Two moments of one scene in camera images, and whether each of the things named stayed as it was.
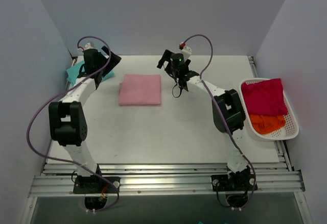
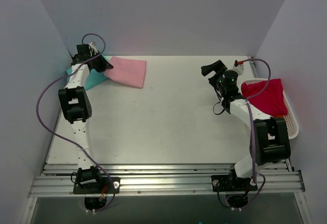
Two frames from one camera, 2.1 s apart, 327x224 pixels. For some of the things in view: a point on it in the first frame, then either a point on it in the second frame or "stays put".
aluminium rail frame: (56, 180) stays put
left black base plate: (95, 185) stays put
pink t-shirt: (140, 89) -> (130, 72)
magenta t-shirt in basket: (265, 97) stays put
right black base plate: (237, 182) stays put
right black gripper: (165, 59) -> (214, 76)
